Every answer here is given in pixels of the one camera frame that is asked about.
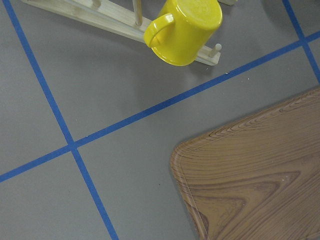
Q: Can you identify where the yellow mug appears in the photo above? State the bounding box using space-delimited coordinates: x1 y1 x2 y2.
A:
143 0 223 66

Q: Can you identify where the wooden dish rack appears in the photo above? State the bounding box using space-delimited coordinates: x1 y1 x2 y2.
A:
25 0 235 66

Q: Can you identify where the wooden cutting board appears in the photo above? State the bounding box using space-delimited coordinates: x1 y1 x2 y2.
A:
170 88 320 240

